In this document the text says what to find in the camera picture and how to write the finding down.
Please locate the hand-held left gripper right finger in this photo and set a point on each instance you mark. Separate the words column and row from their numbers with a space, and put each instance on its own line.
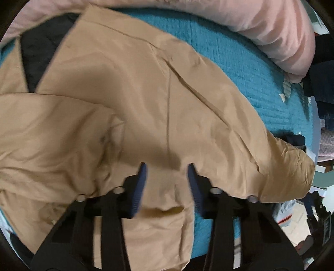
column 193, row 183

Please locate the teal quilted blanket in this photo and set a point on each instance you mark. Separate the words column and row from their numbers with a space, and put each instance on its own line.
column 234, row 60

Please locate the pink pillow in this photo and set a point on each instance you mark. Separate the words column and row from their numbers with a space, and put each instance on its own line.
column 274, row 28

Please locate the pink patterned cloth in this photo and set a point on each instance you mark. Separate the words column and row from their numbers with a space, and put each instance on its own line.
column 326, row 142

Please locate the white bed mattress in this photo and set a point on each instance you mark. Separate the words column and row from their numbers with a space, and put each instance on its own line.
column 316, row 125

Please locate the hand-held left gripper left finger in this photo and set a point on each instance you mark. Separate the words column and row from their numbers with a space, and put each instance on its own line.
column 138, row 189

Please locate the tan jacket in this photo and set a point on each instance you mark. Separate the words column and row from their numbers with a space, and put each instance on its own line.
column 135, row 104

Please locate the small dark cloth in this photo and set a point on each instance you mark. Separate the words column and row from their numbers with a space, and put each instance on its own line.
column 296, row 140

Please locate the dark blue garment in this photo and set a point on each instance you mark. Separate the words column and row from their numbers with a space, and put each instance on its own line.
column 321, row 80

